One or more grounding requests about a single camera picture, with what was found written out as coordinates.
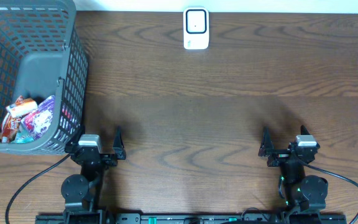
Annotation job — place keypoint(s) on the grey plastic mesh basket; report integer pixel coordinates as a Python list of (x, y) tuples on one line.
[(41, 56)]

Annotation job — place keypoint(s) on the teal candy packet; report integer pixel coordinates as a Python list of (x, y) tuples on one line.
[(23, 137)]

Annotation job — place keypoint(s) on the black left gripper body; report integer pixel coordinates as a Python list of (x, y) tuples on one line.
[(96, 157)]

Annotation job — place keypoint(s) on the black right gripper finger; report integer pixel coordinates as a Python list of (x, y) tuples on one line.
[(266, 143), (304, 130)]

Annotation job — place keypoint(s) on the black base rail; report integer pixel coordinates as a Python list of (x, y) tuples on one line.
[(135, 218)]

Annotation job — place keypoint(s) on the red orange snack bar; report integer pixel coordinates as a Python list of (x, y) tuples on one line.
[(10, 124)]

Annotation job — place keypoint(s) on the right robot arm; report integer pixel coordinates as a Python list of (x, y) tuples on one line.
[(304, 194)]

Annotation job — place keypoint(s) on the white barcode scanner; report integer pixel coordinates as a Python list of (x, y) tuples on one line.
[(195, 28)]

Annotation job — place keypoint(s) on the small orange white box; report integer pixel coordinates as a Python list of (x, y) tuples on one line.
[(21, 107)]

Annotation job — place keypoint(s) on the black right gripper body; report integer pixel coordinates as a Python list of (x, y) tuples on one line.
[(278, 156)]

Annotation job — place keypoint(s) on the purple snack packet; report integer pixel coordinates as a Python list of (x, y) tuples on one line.
[(37, 122)]

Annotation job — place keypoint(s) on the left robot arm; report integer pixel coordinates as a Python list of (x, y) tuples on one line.
[(82, 191)]

